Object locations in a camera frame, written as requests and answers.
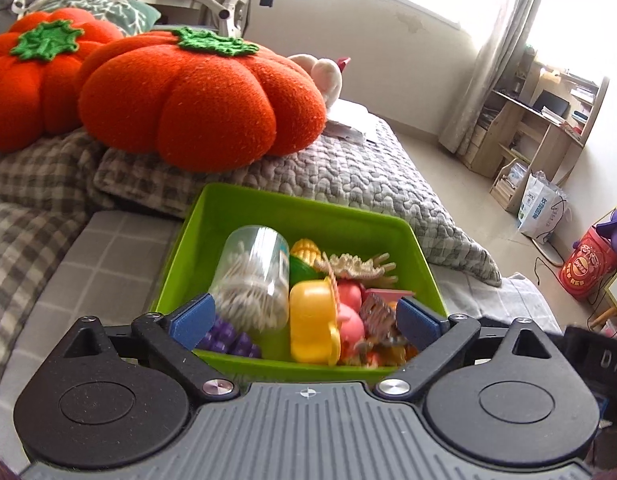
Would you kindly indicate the white shopping bag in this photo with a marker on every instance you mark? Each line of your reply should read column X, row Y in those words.
column 538, row 210

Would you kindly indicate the pink toy book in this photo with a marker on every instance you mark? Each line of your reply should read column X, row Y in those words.
column 393, row 294

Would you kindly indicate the yellow toy pot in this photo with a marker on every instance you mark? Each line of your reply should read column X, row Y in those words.
column 311, row 320

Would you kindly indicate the teal patterned pillow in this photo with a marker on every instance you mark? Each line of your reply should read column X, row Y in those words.
column 113, row 10

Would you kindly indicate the dark hair claw clip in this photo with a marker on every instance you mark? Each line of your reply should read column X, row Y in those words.
column 378, row 312

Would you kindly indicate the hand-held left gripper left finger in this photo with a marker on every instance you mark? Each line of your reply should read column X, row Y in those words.
column 193, row 320

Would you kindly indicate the purple plush toy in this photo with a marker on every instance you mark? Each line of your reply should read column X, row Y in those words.
column 615, row 227

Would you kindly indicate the black laptop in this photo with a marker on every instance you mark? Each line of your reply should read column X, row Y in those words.
column 550, row 102

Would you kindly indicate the white and pink plush toy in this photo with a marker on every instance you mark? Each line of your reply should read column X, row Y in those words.
column 323, row 75

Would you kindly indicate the green plastic storage box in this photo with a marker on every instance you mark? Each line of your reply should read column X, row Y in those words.
column 298, row 215

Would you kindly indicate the yellow toy corn cob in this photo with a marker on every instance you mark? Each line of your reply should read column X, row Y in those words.
column 303, row 255

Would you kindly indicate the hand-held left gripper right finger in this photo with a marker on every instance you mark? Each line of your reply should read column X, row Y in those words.
column 418, row 322

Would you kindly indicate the grey checkered blanket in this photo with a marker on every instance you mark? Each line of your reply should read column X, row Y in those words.
column 28, row 200

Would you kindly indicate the purple toy grapes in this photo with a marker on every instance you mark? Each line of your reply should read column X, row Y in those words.
column 228, row 340

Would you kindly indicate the pink pig toy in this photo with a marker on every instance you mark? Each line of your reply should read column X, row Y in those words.
column 351, row 325

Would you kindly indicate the clear cotton swab jar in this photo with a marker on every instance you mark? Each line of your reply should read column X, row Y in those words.
column 248, row 275

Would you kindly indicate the orange pumpkin cushion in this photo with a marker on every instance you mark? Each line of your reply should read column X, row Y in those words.
column 28, row 90
column 198, row 105

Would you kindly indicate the grey curtain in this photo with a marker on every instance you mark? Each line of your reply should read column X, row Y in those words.
column 498, row 50

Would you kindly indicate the white office chair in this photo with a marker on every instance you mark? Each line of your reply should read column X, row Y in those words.
column 236, row 5

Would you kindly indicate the grey quilted blanket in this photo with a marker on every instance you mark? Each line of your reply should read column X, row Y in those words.
column 363, row 180

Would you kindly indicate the red bag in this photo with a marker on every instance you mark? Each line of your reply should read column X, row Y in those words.
column 585, row 265

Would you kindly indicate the wooden desk shelf unit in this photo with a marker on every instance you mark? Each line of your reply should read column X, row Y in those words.
column 533, row 145

